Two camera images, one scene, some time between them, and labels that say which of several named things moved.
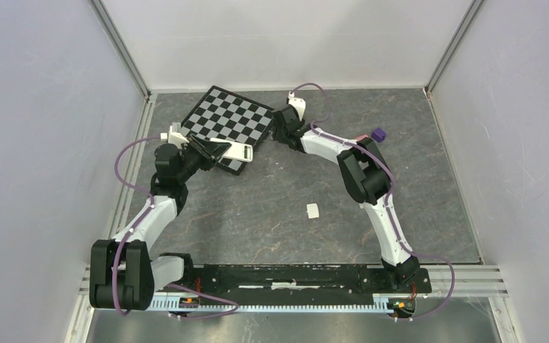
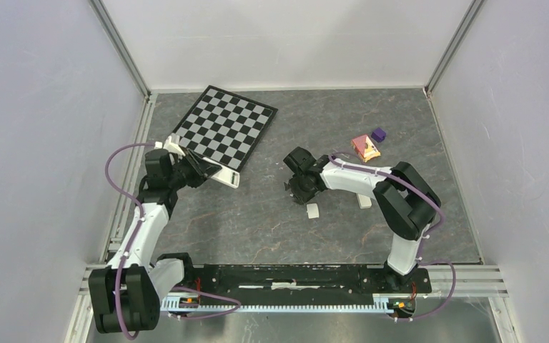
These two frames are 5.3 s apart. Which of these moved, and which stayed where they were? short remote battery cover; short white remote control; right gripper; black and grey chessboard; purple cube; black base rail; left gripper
Moved: right gripper; short white remote control; left gripper
Stayed: black and grey chessboard; short remote battery cover; purple cube; black base rail
